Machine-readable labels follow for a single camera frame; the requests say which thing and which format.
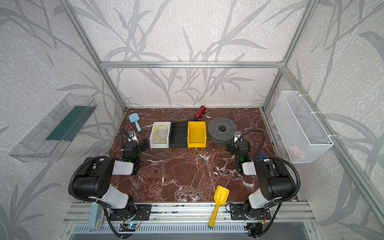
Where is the yellow cable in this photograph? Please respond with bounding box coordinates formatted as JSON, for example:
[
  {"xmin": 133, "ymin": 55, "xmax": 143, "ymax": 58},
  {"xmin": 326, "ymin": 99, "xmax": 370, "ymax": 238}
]
[{"xmin": 153, "ymin": 124, "xmax": 170, "ymax": 143}]

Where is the pink item in basket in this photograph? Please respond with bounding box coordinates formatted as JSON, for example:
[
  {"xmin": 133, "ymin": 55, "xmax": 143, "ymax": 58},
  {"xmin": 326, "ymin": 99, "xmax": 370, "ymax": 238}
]
[{"xmin": 289, "ymin": 145, "xmax": 304, "ymax": 158}]

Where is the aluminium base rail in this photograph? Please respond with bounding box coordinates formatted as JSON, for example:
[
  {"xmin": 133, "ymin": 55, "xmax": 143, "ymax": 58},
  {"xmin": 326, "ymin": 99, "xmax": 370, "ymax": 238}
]
[{"xmin": 63, "ymin": 202, "xmax": 316, "ymax": 224}]

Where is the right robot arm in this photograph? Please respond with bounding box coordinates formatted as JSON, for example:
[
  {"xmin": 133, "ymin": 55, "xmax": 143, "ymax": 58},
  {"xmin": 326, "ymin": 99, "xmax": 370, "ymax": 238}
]
[{"xmin": 226, "ymin": 141, "xmax": 301, "ymax": 215}]

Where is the red handled screwdriver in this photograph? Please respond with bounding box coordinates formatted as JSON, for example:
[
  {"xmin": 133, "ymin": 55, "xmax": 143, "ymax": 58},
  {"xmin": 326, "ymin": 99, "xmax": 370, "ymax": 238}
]
[{"xmin": 193, "ymin": 106, "xmax": 206, "ymax": 122}]

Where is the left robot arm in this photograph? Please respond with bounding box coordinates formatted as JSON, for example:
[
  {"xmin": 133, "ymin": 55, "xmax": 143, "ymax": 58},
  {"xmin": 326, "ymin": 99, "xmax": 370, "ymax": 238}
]
[{"xmin": 68, "ymin": 139, "xmax": 150, "ymax": 217}]

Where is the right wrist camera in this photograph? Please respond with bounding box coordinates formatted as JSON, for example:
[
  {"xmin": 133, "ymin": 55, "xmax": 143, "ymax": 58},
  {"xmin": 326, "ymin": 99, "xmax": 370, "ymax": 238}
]
[{"xmin": 234, "ymin": 131, "xmax": 242, "ymax": 142}]

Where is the light blue brush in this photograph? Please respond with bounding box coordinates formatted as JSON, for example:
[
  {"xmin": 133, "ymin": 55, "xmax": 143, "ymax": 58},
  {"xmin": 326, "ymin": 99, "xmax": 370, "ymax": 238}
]
[{"xmin": 129, "ymin": 113, "xmax": 142, "ymax": 132}]

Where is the yellow plastic scoop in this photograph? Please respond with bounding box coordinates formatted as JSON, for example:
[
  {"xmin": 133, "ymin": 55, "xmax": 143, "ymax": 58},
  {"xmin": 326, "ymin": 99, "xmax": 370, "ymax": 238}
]
[{"xmin": 208, "ymin": 186, "xmax": 230, "ymax": 229}]

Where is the black plastic bin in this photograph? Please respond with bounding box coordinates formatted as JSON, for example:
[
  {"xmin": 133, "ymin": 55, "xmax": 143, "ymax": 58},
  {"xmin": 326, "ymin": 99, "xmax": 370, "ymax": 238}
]
[{"xmin": 169, "ymin": 122, "xmax": 188, "ymax": 148}]

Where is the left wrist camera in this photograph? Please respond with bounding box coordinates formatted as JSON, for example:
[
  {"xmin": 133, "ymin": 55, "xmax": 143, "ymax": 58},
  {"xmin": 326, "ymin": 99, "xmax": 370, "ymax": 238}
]
[{"xmin": 127, "ymin": 131, "xmax": 139, "ymax": 142}]

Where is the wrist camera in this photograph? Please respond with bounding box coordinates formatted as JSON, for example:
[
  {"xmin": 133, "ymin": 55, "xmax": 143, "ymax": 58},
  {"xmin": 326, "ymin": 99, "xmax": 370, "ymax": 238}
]
[
  {"xmin": 234, "ymin": 131, "xmax": 242, "ymax": 142},
  {"xmin": 127, "ymin": 131, "xmax": 139, "ymax": 142}
]

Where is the yellow plastic bin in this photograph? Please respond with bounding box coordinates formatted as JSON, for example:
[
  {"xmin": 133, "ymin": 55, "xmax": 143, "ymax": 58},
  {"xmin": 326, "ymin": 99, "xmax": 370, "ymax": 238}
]
[{"xmin": 187, "ymin": 122, "xmax": 207, "ymax": 148}]

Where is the clear plastic wall tray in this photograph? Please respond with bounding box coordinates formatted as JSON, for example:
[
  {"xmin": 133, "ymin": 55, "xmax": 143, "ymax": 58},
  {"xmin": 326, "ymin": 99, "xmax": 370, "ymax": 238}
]
[{"xmin": 9, "ymin": 94, "xmax": 98, "ymax": 163}]

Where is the grey cable spool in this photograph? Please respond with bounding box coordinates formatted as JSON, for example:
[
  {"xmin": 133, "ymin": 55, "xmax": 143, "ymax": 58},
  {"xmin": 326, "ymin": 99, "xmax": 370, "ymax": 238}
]
[{"xmin": 208, "ymin": 117, "xmax": 238, "ymax": 146}]

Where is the white wire basket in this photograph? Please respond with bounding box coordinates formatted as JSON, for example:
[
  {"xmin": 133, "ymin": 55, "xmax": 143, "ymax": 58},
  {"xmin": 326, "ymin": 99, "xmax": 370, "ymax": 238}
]
[{"xmin": 272, "ymin": 91, "xmax": 334, "ymax": 164}]

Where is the white plastic bin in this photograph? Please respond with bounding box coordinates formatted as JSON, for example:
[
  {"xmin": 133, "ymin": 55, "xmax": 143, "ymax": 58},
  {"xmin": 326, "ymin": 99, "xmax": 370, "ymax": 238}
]
[{"xmin": 150, "ymin": 122, "xmax": 171, "ymax": 149}]

